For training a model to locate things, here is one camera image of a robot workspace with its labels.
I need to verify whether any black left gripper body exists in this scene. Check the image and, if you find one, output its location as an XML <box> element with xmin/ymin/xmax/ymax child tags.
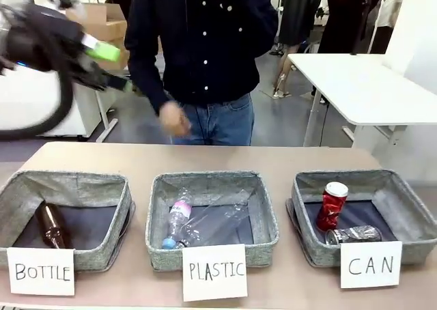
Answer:
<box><xmin>18</xmin><ymin>8</ymin><xmax>87</xmax><ymax>74</ymax></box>

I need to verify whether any plastic bottle with blue cap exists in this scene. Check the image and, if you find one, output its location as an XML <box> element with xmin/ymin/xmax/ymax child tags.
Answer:
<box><xmin>161</xmin><ymin>186</ymin><xmax>194</xmax><ymax>250</ymax></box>

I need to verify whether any brown glass bottle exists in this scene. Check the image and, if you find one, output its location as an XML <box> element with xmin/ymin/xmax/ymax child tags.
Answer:
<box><xmin>36</xmin><ymin>202</ymin><xmax>74</xmax><ymax>250</ymax></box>

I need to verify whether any crushed clear plastic bottle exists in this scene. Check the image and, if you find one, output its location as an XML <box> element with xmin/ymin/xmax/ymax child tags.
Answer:
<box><xmin>177</xmin><ymin>188</ymin><xmax>255</xmax><ymax>248</ymax></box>

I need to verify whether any crushed red soda can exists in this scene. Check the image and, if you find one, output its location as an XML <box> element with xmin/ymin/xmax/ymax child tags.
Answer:
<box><xmin>315</xmin><ymin>182</ymin><xmax>350</xmax><ymax>232</ymax></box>

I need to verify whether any crushed black silver can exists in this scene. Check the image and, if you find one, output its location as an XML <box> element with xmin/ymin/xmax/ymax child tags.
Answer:
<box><xmin>324</xmin><ymin>225</ymin><xmax>383</xmax><ymax>246</ymax></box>

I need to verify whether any person's left forearm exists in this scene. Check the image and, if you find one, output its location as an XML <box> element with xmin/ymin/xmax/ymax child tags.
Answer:
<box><xmin>235</xmin><ymin>0</ymin><xmax>279</xmax><ymax>57</ymax></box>

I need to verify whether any person's right forearm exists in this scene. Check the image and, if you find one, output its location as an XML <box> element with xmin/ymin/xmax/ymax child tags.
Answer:
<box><xmin>128</xmin><ymin>60</ymin><xmax>171</xmax><ymax>116</ymax></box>

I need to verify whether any grey fabric basket labelled bottle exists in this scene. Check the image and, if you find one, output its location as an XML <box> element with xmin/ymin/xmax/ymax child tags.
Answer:
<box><xmin>0</xmin><ymin>169</ymin><xmax>136</xmax><ymax>272</ymax></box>

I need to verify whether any grey fabric basket labelled plastic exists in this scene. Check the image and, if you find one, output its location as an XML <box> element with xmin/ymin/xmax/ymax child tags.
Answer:
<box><xmin>145</xmin><ymin>169</ymin><xmax>279</xmax><ymax>272</ymax></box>

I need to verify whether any grey fabric basket labelled can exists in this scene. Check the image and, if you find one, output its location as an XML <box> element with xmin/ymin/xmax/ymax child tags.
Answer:
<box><xmin>285</xmin><ymin>169</ymin><xmax>427</xmax><ymax>268</ymax></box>

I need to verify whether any white paper sign CAN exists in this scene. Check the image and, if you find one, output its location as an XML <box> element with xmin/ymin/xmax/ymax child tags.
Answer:
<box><xmin>339</xmin><ymin>240</ymin><xmax>404</xmax><ymax>290</ymax></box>

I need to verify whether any person's right hand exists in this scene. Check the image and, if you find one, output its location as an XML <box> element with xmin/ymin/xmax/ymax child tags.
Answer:
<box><xmin>158</xmin><ymin>100</ymin><xmax>193</xmax><ymax>137</ymax></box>

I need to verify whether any small cardboard box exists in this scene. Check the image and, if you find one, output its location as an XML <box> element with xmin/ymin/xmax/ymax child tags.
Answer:
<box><xmin>98</xmin><ymin>38</ymin><xmax>130</xmax><ymax>72</ymax></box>

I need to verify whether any white desk with metal legs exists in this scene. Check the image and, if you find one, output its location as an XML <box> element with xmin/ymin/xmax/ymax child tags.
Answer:
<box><xmin>76</xmin><ymin>81</ymin><xmax>119</xmax><ymax>143</ymax></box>

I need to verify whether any large open cardboard box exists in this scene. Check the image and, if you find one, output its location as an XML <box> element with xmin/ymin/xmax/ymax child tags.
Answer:
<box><xmin>66</xmin><ymin>2</ymin><xmax>128</xmax><ymax>42</ymax></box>

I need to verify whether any person in dark button shirt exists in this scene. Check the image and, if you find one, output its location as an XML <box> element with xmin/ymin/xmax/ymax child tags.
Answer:
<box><xmin>124</xmin><ymin>0</ymin><xmax>279</xmax><ymax>147</ymax></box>

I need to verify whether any bystander in black coat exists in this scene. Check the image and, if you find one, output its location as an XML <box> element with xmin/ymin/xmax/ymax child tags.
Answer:
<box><xmin>272</xmin><ymin>0</ymin><xmax>324</xmax><ymax>100</ymax></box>

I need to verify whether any white paper sign BOTTLE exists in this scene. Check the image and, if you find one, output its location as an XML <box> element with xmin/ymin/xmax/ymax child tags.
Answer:
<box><xmin>6</xmin><ymin>246</ymin><xmax>76</xmax><ymax>296</ymax></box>

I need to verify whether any white paper sign PLASTIC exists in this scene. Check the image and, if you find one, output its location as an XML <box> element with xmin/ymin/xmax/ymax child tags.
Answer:
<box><xmin>182</xmin><ymin>243</ymin><xmax>249</xmax><ymax>302</ymax></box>

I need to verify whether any bystander in dark brown coat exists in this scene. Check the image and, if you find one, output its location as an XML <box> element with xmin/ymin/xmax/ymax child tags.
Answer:
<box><xmin>319</xmin><ymin>0</ymin><xmax>380</xmax><ymax>55</ymax></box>

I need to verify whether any large white table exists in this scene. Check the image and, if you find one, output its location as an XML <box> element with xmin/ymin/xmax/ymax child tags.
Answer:
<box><xmin>286</xmin><ymin>52</ymin><xmax>437</xmax><ymax>147</ymax></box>

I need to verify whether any bystander in beige jacket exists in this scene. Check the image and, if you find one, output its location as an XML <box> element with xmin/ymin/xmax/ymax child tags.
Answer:
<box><xmin>367</xmin><ymin>0</ymin><xmax>408</xmax><ymax>55</ymax></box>

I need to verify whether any black cable hose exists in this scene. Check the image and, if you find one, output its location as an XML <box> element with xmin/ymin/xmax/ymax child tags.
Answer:
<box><xmin>0</xmin><ymin>64</ymin><xmax>74</xmax><ymax>142</ymax></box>

